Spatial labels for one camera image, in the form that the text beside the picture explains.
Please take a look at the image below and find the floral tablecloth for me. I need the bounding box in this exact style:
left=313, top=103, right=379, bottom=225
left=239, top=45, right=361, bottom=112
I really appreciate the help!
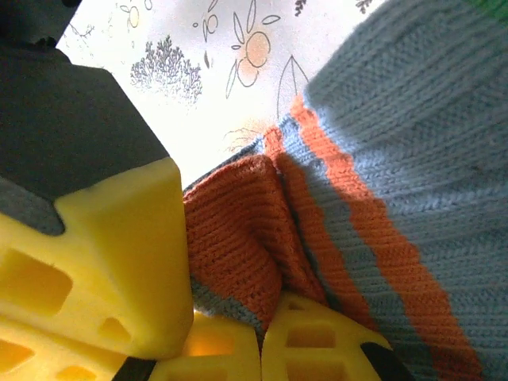
left=55, top=0, right=390, bottom=194

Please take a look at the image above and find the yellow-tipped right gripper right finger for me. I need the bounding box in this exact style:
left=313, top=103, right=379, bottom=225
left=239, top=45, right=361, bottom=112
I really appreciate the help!
left=260, top=292, right=414, bottom=381

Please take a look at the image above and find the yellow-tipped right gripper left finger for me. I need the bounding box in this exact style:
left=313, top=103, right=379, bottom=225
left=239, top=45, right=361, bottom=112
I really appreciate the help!
left=114, top=312, right=262, bottom=381

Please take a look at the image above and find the grey-blue sock with orange stripes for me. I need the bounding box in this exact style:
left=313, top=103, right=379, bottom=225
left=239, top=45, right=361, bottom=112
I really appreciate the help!
left=182, top=0, right=508, bottom=381

